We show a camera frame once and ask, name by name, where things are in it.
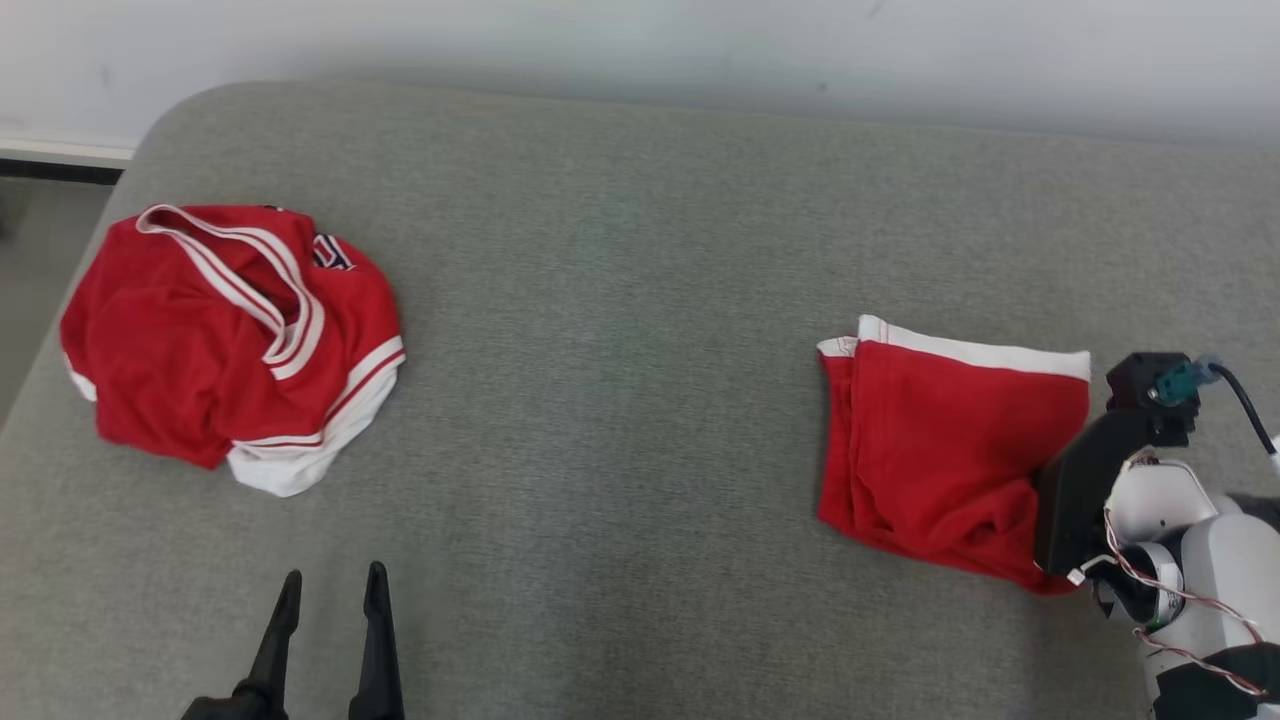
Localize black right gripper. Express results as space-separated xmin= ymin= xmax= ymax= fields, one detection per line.
xmin=1033 ymin=405 xmax=1191 ymax=576

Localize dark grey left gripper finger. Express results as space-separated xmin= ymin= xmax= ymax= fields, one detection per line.
xmin=348 ymin=561 xmax=406 ymax=720
xmin=235 ymin=570 xmax=303 ymax=720

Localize red shorts with white stripe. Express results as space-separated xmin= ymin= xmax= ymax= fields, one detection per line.
xmin=815 ymin=314 xmax=1093 ymax=597

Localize red jersey with white trim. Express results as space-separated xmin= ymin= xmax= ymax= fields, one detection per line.
xmin=58 ymin=203 xmax=407 ymax=498

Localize grey fabric sofa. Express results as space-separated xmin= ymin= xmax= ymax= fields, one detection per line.
xmin=0 ymin=80 xmax=1280 ymax=720

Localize black and white baseboard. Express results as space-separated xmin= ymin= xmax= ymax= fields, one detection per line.
xmin=0 ymin=138 xmax=136 ymax=187

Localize black right camera cable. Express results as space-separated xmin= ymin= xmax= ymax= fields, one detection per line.
xmin=1205 ymin=362 xmax=1280 ymax=471

